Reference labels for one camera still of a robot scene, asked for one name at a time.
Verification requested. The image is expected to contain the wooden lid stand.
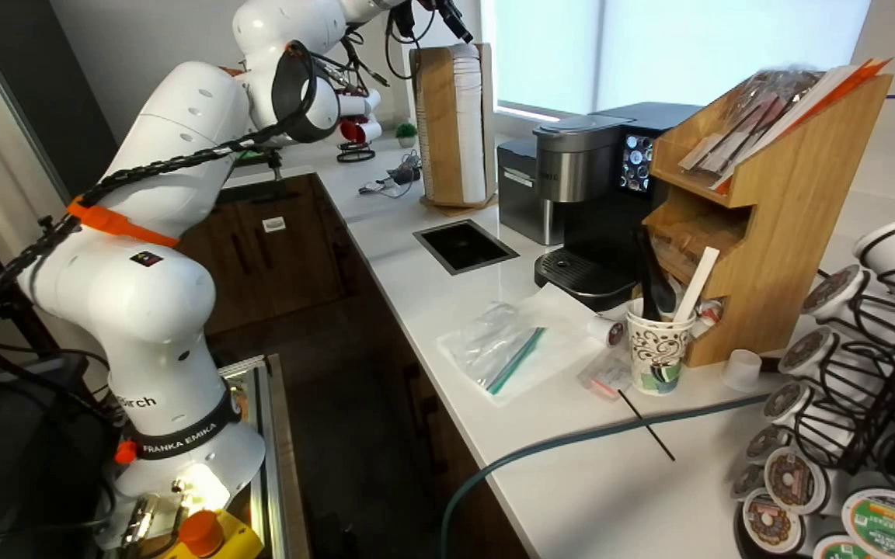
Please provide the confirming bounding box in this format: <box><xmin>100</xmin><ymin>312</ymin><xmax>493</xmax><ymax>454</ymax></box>
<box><xmin>407</xmin><ymin>40</ymin><xmax>493</xmax><ymax>213</ymax></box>

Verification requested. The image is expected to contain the white lid stack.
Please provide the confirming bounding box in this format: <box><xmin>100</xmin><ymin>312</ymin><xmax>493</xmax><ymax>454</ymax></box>
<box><xmin>454</xmin><ymin>40</ymin><xmax>493</xmax><ymax>206</ymax></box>

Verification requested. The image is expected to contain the brown lid coffee pod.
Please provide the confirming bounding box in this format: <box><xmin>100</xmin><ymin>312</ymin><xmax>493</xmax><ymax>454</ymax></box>
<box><xmin>736</xmin><ymin>489</ymin><xmax>812</xmax><ymax>559</ymax></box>
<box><xmin>743</xmin><ymin>419</ymin><xmax>797</xmax><ymax>465</ymax></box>
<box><xmin>763</xmin><ymin>443</ymin><xmax>832</xmax><ymax>519</ymax></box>
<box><xmin>800</xmin><ymin>262</ymin><xmax>874</xmax><ymax>324</ymax></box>
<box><xmin>760</xmin><ymin>375</ymin><xmax>817</xmax><ymax>430</ymax></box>
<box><xmin>726</xmin><ymin>461</ymin><xmax>770</xmax><ymax>506</ymax></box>
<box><xmin>774</xmin><ymin>326</ymin><xmax>838</xmax><ymax>382</ymax></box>

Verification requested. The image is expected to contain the green lid coffee pod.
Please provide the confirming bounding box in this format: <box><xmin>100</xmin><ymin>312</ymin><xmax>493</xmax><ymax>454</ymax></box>
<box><xmin>807</xmin><ymin>532</ymin><xmax>874</xmax><ymax>559</ymax></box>
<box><xmin>835</xmin><ymin>485</ymin><xmax>895</xmax><ymax>559</ymax></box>

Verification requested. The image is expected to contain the steel framed counter chute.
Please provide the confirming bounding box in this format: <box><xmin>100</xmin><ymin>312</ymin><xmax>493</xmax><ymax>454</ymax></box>
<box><xmin>409</xmin><ymin>218</ymin><xmax>523</xmax><ymax>279</ymax></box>

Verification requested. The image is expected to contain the clear zip bag green seal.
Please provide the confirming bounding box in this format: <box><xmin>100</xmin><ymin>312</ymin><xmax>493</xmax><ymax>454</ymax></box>
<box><xmin>433</xmin><ymin>282</ymin><xmax>614</xmax><ymax>407</ymax></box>

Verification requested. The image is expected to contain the stainless steel bin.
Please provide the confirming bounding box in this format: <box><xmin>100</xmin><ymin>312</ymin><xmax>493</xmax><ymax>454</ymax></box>
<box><xmin>493</xmin><ymin>137</ymin><xmax>558</xmax><ymax>249</ymax></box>

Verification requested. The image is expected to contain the black silver coffee machine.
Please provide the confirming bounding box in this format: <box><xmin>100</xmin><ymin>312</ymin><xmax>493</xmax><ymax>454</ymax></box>
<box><xmin>533</xmin><ymin>99</ymin><xmax>702</xmax><ymax>315</ymax></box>

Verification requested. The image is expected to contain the dark wooden cabinet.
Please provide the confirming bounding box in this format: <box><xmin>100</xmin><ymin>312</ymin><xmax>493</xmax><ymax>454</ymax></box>
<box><xmin>174</xmin><ymin>172</ymin><xmax>535</xmax><ymax>559</ymax></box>

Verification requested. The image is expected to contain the red white cup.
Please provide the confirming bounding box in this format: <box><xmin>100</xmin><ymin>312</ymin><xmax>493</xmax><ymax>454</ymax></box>
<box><xmin>340</xmin><ymin>115</ymin><xmax>390</xmax><ymax>150</ymax></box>
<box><xmin>337</xmin><ymin>88</ymin><xmax>387</xmax><ymax>123</ymax></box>

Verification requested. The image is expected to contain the small clear packet bag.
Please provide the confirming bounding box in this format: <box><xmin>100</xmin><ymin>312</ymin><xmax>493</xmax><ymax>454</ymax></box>
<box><xmin>578</xmin><ymin>347</ymin><xmax>638</xmax><ymax>404</ymax></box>

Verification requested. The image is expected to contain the black stirrers bundle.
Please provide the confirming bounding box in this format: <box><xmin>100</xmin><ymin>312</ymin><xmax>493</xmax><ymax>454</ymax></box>
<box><xmin>638</xmin><ymin>228</ymin><xmax>681</xmax><ymax>324</ymax></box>

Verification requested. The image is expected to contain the patterned paper cup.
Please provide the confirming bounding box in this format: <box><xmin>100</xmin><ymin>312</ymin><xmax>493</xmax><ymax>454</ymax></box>
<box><xmin>624</xmin><ymin>312</ymin><xmax>698</xmax><ymax>402</ymax></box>

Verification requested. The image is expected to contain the thin black stir stick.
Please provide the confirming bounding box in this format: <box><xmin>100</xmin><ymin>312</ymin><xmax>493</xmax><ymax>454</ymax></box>
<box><xmin>616</xmin><ymin>384</ymin><xmax>681</xmax><ymax>465</ymax></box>

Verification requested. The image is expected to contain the metal robot cart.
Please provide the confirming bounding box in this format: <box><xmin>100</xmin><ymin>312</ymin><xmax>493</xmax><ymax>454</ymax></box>
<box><xmin>93</xmin><ymin>350</ymin><xmax>315</xmax><ymax>559</ymax></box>

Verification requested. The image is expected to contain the white stir stick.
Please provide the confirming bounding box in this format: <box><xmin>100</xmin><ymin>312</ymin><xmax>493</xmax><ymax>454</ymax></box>
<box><xmin>672</xmin><ymin>244</ymin><xmax>723</xmax><ymax>326</ymax></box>

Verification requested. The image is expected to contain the small creamer cup heap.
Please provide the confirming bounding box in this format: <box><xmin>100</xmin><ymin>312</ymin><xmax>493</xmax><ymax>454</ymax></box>
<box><xmin>690</xmin><ymin>294</ymin><xmax>732</xmax><ymax>337</ymax></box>

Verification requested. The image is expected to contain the white creamer cup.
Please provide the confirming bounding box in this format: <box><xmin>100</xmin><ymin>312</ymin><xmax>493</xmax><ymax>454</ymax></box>
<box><xmin>723</xmin><ymin>344</ymin><xmax>768</xmax><ymax>392</ymax></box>

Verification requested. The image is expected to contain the wooden condiment organizer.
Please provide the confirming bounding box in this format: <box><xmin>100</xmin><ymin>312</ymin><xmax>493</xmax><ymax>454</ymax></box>
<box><xmin>639</xmin><ymin>68</ymin><xmax>895</xmax><ymax>371</ymax></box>

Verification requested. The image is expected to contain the yellow box orange button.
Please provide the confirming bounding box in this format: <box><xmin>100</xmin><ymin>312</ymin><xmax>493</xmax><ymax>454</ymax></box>
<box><xmin>162</xmin><ymin>506</ymin><xmax>265</xmax><ymax>559</ymax></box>

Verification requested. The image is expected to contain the small orange clip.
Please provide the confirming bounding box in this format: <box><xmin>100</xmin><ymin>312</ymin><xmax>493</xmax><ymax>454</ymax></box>
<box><xmin>111</xmin><ymin>439</ymin><xmax>145</xmax><ymax>470</ymax></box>

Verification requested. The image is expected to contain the orange white paper packet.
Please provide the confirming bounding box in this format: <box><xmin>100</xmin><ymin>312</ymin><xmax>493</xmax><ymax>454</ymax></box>
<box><xmin>709</xmin><ymin>56</ymin><xmax>895</xmax><ymax>192</ymax></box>

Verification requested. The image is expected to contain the small gadget with wires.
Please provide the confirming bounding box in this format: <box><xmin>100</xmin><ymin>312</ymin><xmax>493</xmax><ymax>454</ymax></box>
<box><xmin>355</xmin><ymin>153</ymin><xmax>430</xmax><ymax>198</ymax></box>

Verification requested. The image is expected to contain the grey green cable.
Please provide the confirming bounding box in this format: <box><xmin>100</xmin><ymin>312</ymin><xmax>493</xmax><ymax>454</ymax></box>
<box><xmin>434</xmin><ymin>389</ymin><xmax>774</xmax><ymax>559</ymax></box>

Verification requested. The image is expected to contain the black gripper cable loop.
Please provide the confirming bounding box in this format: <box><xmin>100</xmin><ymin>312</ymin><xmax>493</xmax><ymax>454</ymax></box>
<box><xmin>333</xmin><ymin>0</ymin><xmax>480</xmax><ymax>99</ymax></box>

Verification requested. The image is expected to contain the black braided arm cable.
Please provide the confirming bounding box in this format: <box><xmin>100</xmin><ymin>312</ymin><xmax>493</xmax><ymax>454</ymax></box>
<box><xmin>0</xmin><ymin>123</ymin><xmax>311</xmax><ymax>417</ymax></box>

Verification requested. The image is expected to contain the orange cable strap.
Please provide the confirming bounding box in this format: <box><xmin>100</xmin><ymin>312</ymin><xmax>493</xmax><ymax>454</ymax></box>
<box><xmin>62</xmin><ymin>196</ymin><xmax>182</xmax><ymax>251</ymax></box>

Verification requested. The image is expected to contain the black wire pod carousel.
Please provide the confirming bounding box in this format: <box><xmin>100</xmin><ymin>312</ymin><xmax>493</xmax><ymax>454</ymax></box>
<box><xmin>732</xmin><ymin>216</ymin><xmax>895</xmax><ymax>559</ymax></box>

